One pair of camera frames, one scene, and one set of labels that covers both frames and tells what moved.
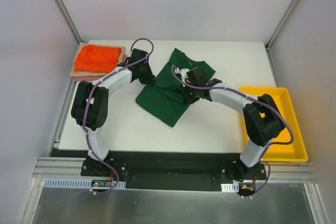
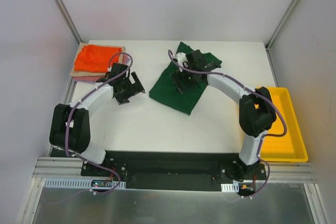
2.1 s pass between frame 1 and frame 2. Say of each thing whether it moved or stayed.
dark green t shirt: moved
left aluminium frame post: stayed
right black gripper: moved
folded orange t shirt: stayed
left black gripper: moved
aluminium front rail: stayed
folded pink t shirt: stayed
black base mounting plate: stayed
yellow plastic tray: stayed
